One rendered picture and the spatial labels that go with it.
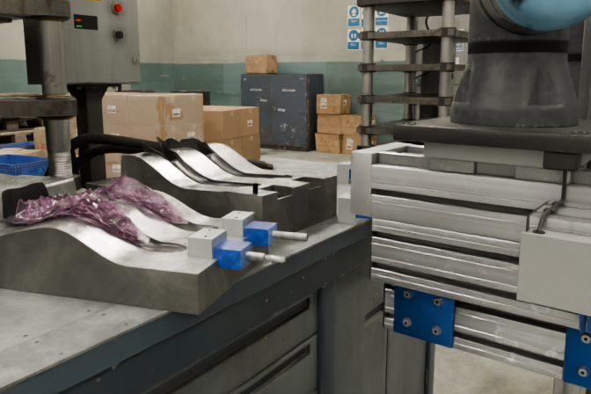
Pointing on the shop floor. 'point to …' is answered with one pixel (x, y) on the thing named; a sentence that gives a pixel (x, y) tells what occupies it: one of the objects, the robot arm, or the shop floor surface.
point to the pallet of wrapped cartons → (148, 119)
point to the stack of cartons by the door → (338, 125)
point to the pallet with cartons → (233, 128)
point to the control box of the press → (91, 35)
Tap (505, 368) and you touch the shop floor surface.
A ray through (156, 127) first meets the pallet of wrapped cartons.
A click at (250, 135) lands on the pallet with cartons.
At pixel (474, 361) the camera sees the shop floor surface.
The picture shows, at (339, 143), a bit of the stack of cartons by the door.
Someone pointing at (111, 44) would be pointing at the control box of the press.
